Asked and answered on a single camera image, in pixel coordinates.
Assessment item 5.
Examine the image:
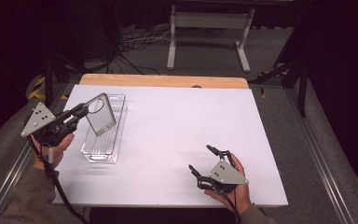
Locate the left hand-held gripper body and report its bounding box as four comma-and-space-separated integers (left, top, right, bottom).
21, 102, 79, 147

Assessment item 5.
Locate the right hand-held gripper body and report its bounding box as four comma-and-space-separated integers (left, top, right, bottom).
196, 149, 250, 196

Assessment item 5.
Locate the clear phone case with ring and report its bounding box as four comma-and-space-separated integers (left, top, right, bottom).
84, 92, 117, 137

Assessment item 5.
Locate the clear plastic tray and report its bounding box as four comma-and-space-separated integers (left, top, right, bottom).
80, 92, 129, 165

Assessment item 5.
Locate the person's right hand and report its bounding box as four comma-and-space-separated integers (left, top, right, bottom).
204, 152, 253, 215

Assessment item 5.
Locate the person's left hand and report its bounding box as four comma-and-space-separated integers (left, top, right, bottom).
31, 133, 76, 171

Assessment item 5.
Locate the yellow black floor tape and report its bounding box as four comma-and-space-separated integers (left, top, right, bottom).
27, 76, 70, 101

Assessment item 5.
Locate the white table board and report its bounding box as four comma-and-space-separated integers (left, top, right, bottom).
51, 84, 289, 209

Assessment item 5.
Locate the black tripod stand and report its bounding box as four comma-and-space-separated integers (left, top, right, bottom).
41, 52, 87, 114

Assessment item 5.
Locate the wooden table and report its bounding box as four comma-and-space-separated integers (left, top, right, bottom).
78, 73, 250, 90

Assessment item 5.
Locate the black metal stand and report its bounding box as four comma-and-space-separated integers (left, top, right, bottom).
250, 59, 310, 119

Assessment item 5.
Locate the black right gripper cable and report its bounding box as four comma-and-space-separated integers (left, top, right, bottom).
219, 189, 242, 224

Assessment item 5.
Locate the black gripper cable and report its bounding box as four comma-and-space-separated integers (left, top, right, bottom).
27, 135, 90, 224
219, 189, 242, 224

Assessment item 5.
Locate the aluminium floor rail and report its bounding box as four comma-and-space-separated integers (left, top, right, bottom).
285, 88, 357, 224
0, 82, 74, 224

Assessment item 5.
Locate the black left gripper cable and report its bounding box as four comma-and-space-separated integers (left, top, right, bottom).
27, 135, 90, 224

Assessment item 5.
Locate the tangle of floor cables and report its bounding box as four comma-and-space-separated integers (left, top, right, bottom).
111, 26, 172, 77

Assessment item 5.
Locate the white metal stand frame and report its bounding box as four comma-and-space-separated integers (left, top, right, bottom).
166, 4, 256, 74

